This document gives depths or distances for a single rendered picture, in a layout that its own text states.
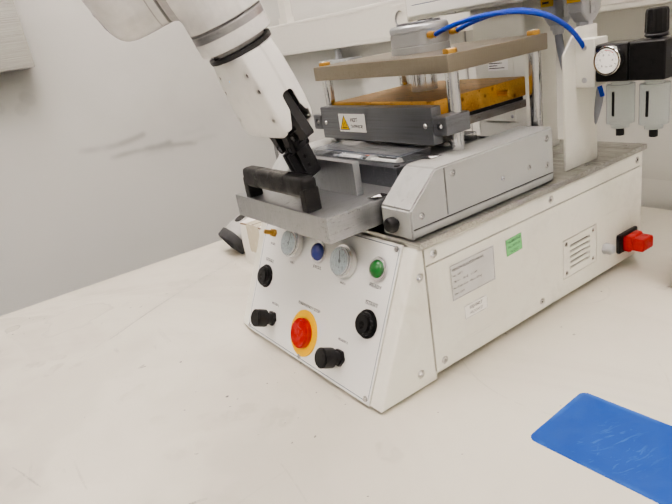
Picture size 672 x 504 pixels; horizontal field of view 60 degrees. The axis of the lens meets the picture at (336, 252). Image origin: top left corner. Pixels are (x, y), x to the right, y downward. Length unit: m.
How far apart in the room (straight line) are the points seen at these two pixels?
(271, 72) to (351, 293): 0.27
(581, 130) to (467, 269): 0.28
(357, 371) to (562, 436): 0.23
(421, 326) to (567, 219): 0.28
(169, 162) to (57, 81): 0.44
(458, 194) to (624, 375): 0.27
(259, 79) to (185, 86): 1.59
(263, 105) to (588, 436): 0.47
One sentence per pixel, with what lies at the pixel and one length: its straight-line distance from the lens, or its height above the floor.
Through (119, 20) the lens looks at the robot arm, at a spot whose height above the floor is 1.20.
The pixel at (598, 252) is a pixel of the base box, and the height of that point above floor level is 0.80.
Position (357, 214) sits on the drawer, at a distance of 0.64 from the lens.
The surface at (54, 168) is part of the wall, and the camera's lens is 2.11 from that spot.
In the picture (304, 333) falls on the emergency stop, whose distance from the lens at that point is 0.76.
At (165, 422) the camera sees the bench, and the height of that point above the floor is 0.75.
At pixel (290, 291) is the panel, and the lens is 0.81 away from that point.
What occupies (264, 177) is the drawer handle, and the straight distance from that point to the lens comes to 0.71.
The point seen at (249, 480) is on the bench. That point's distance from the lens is 0.63.
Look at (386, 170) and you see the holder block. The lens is 0.69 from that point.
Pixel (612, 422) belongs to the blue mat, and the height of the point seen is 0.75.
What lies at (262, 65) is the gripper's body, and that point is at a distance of 0.64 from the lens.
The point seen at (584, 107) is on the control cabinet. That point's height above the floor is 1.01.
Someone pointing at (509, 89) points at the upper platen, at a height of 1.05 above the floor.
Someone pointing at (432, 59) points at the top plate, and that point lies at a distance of 0.70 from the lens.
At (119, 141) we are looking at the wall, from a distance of 2.15.
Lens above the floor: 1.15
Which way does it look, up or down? 20 degrees down
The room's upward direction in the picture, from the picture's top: 10 degrees counter-clockwise
